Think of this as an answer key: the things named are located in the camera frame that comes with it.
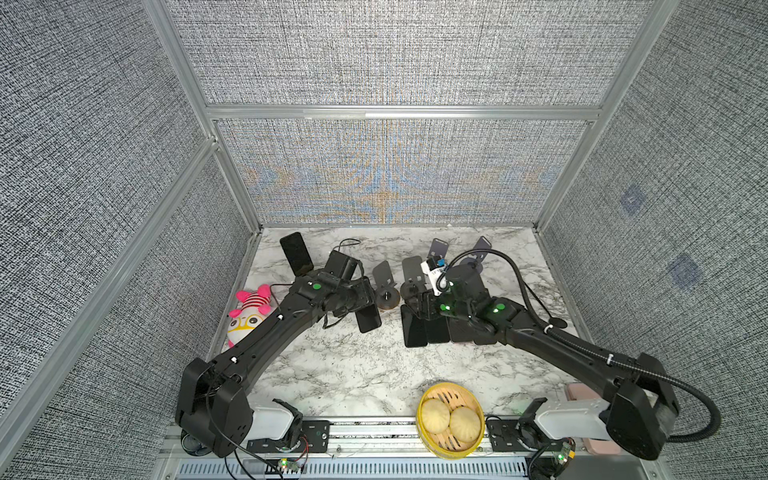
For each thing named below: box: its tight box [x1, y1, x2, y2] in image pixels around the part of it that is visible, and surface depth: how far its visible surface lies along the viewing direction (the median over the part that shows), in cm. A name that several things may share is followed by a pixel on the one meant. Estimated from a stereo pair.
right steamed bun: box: [450, 406, 481, 443], surface depth 72 cm
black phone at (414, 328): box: [401, 304, 428, 347], surface depth 94 cm
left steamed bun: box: [422, 398, 451, 434], surface depth 72 cm
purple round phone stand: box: [427, 238, 449, 259], surface depth 103 cm
